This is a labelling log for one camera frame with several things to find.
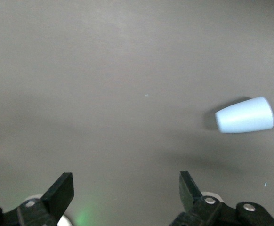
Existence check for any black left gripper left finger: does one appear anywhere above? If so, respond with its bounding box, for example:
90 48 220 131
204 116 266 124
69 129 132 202
0 172 75 226

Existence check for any light blue plastic cup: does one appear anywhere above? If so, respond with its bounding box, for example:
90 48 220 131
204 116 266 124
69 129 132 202
214 96 274 134

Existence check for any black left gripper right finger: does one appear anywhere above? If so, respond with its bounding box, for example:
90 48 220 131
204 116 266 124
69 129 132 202
169 171 274 226

